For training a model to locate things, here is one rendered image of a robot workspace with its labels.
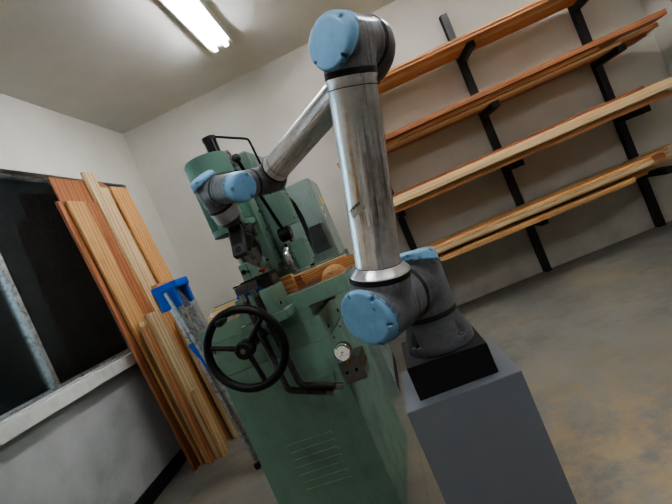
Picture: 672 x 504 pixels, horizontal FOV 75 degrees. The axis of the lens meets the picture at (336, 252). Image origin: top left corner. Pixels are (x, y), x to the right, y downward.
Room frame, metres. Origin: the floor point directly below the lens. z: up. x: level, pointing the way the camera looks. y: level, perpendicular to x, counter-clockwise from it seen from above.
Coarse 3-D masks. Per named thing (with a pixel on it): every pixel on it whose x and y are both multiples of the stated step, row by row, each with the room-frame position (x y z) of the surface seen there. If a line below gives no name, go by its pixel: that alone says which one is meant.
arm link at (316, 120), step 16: (384, 64) 1.02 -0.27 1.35; (320, 96) 1.16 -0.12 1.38; (304, 112) 1.21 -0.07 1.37; (320, 112) 1.17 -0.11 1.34; (304, 128) 1.22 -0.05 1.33; (320, 128) 1.21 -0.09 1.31; (288, 144) 1.27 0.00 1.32; (304, 144) 1.25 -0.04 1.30; (272, 160) 1.33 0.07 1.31; (288, 160) 1.30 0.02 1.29; (272, 176) 1.36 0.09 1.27; (272, 192) 1.44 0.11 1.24
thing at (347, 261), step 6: (342, 258) 1.67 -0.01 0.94; (348, 258) 1.66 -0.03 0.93; (330, 264) 1.68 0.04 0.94; (342, 264) 1.67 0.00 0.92; (348, 264) 1.67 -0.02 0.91; (354, 264) 1.66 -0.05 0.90; (318, 270) 1.69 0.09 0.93; (306, 276) 1.70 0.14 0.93; (312, 276) 1.69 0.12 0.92; (318, 276) 1.69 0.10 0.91; (306, 282) 1.70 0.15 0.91
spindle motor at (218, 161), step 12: (204, 156) 1.66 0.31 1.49; (216, 156) 1.67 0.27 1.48; (192, 168) 1.66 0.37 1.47; (204, 168) 1.65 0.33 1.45; (216, 168) 1.66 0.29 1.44; (228, 168) 1.70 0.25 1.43; (192, 180) 1.68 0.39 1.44; (240, 204) 1.69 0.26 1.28; (252, 216) 1.72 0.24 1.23; (216, 228) 1.67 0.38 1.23
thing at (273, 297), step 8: (264, 288) 1.51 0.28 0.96; (272, 288) 1.48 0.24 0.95; (280, 288) 1.55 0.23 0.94; (248, 296) 1.48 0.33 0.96; (264, 296) 1.47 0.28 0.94; (272, 296) 1.46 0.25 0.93; (280, 296) 1.52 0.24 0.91; (240, 304) 1.48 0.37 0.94; (264, 304) 1.47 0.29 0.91; (272, 304) 1.47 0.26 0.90; (280, 304) 1.48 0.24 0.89; (272, 312) 1.47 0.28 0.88; (248, 320) 1.48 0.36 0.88
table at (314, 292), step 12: (336, 276) 1.52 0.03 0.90; (348, 276) 1.57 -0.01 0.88; (300, 288) 1.64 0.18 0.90; (312, 288) 1.54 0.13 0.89; (324, 288) 1.53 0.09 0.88; (336, 288) 1.52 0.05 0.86; (348, 288) 1.51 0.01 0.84; (288, 300) 1.55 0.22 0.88; (300, 300) 1.55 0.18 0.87; (312, 300) 1.54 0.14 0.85; (288, 312) 1.47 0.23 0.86; (228, 324) 1.60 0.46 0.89; (240, 324) 1.59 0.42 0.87; (252, 324) 1.48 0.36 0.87; (264, 324) 1.48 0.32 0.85; (216, 336) 1.61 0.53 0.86; (228, 336) 1.60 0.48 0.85
